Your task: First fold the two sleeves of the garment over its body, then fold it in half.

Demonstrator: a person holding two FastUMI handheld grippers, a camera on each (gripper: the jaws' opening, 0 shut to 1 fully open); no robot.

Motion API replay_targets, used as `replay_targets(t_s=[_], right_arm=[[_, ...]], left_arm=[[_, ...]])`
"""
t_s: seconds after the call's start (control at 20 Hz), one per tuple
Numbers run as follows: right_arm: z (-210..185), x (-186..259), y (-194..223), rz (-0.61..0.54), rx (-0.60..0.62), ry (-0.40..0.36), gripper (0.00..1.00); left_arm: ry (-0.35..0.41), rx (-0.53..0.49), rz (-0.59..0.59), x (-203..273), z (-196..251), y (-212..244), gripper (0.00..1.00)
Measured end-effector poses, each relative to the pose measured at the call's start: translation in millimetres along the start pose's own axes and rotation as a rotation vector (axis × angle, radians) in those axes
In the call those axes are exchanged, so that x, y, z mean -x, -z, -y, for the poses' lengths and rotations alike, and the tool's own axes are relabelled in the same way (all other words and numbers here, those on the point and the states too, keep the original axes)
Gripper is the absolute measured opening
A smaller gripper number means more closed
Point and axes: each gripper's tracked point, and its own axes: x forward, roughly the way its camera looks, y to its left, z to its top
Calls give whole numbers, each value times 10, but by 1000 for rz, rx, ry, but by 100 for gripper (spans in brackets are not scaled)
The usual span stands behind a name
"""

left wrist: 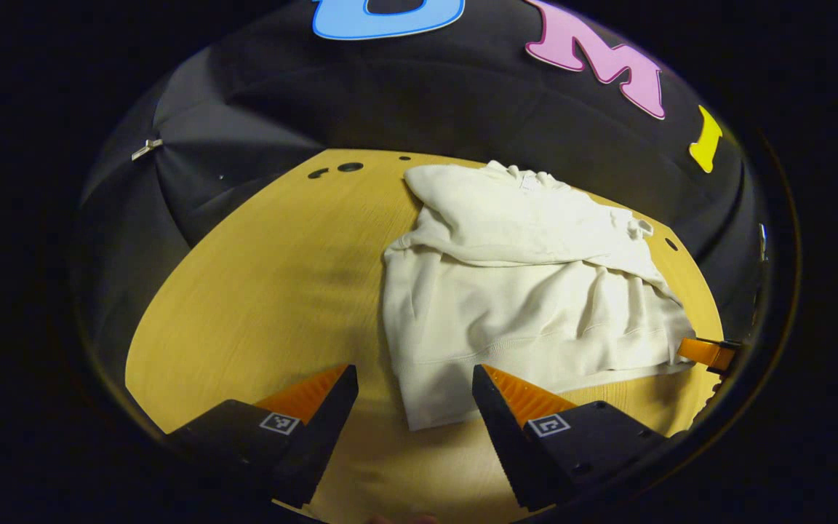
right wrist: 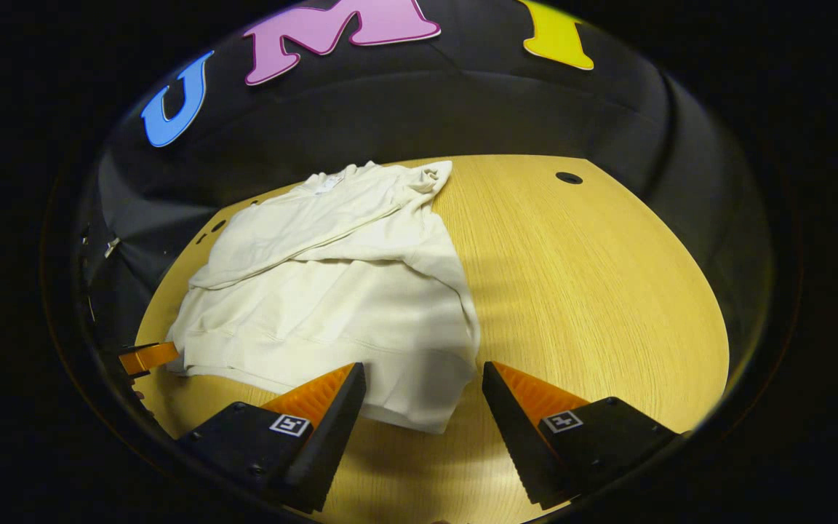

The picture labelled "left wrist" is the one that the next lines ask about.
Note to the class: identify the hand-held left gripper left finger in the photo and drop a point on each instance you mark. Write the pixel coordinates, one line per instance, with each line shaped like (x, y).
(317, 437)

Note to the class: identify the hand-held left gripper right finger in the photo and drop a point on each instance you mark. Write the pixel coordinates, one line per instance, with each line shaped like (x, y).
(506, 444)

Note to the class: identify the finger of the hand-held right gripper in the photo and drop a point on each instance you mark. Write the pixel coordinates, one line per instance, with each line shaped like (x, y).
(710, 353)

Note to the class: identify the white sweatshirt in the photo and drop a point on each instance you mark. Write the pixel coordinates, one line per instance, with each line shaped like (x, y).
(521, 291)

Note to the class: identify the white cloth clip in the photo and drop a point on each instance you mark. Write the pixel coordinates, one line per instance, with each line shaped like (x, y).
(146, 149)

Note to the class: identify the black backdrop cloth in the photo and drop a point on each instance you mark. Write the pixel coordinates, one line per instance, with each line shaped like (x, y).
(463, 109)

